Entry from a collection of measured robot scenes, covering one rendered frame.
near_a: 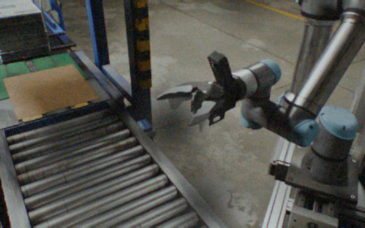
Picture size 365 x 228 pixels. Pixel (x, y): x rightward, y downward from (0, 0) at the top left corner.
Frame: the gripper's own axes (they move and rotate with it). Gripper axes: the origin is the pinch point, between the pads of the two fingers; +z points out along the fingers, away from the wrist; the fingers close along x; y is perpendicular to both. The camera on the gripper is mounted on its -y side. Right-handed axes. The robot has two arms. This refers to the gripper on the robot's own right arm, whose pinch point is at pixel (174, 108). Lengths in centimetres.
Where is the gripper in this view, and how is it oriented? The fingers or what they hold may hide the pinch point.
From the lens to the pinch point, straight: 74.2
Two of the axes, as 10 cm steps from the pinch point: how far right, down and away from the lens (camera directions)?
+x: -6.4, -5.1, 5.8
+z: -7.7, 3.5, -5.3
